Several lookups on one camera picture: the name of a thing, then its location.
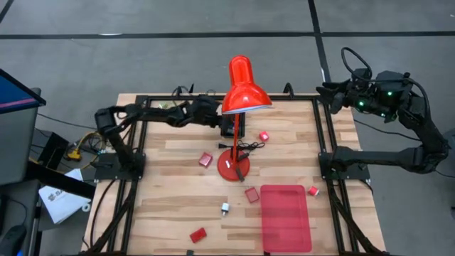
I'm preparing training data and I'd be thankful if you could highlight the black floor cable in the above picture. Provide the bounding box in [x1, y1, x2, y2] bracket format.
[37, 112, 99, 129]
[353, 119, 424, 142]

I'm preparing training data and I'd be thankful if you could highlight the red desk lamp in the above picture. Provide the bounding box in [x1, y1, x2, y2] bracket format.
[216, 55, 274, 183]

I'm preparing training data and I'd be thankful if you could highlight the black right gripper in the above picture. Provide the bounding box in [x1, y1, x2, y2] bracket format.
[315, 69, 380, 115]

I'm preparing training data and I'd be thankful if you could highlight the black lamp power cable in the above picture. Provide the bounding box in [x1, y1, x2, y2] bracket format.
[218, 139, 267, 182]

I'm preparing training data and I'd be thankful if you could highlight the yellow cable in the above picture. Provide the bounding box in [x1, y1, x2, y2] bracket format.
[65, 131, 107, 168]

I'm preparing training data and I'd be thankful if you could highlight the black floor box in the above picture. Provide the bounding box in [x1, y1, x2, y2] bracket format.
[37, 130, 70, 170]

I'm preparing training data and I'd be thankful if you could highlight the red multiport charger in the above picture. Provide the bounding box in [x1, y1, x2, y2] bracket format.
[244, 186, 261, 204]
[198, 151, 214, 169]
[189, 227, 208, 244]

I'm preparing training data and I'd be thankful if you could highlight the black diagonal bar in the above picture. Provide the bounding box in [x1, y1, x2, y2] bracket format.
[26, 161, 97, 200]

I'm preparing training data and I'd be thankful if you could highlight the grey cabinet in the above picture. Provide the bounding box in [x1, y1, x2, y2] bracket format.
[0, 87, 42, 186]

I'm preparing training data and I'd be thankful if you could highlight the pink translucent tray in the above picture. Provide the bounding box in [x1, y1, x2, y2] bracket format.
[259, 183, 314, 254]

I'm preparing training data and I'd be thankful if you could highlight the dark framed monitor screen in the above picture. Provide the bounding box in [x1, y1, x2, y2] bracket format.
[0, 68, 47, 115]

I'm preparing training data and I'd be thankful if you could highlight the white printed paper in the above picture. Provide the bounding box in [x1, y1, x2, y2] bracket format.
[38, 169, 92, 225]

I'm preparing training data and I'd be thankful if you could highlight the black square box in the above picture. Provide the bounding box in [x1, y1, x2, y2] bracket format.
[220, 112, 246, 139]

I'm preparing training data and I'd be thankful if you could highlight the black aluminium table frame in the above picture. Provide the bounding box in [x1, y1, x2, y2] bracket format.
[81, 92, 392, 256]

